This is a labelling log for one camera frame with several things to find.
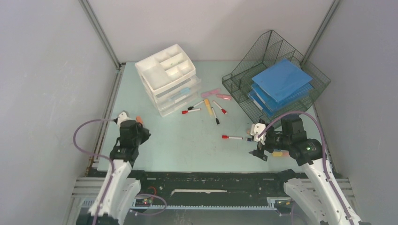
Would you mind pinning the red cap marker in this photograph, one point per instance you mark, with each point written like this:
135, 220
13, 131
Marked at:
192, 110
232, 137
221, 108

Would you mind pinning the yellow orange highlighter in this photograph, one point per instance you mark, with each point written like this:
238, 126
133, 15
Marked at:
280, 154

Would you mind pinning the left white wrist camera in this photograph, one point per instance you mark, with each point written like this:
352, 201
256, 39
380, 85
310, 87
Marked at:
122, 117

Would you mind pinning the pink highlighter left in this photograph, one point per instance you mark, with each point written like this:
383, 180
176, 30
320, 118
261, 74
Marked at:
209, 93

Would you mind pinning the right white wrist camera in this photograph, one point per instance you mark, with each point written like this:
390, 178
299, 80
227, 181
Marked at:
257, 132

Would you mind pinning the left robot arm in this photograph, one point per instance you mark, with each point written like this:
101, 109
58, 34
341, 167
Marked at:
115, 198

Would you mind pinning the red cap marker right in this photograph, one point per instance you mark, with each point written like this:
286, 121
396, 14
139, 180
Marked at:
221, 108

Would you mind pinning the green wire mesh organizer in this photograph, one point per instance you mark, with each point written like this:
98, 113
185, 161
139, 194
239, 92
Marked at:
269, 49

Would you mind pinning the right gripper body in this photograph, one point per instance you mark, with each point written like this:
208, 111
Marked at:
273, 140

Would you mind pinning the light blue highlighter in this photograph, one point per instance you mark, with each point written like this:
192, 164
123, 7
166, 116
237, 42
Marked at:
180, 94

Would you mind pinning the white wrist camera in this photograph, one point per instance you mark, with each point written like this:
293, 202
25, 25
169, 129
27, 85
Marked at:
122, 117
257, 132

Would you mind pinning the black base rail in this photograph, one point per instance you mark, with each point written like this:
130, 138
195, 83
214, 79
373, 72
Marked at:
211, 189

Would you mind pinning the pink highlighter right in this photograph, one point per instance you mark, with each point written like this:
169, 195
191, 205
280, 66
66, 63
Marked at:
223, 96

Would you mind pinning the black cap marker lower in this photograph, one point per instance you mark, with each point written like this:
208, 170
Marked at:
215, 116

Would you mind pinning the black cap marker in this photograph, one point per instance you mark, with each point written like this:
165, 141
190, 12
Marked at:
197, 104
215, 116

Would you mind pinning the pink highlighter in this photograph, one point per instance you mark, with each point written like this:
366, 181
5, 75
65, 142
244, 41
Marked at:
209, 93
223, 96

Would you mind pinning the white plastic drawer organizer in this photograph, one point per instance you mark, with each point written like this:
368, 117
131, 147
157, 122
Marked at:
164, 74

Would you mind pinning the red cap marker left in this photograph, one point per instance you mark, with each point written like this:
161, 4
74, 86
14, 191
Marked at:
192, 110

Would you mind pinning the black cap marker upper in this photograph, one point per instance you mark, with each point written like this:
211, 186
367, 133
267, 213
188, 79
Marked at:
197, 104

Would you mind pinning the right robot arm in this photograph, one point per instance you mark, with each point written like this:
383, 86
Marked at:
328, 205

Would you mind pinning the red cap marker bottom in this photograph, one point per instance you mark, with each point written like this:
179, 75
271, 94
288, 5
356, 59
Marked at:
232, 137

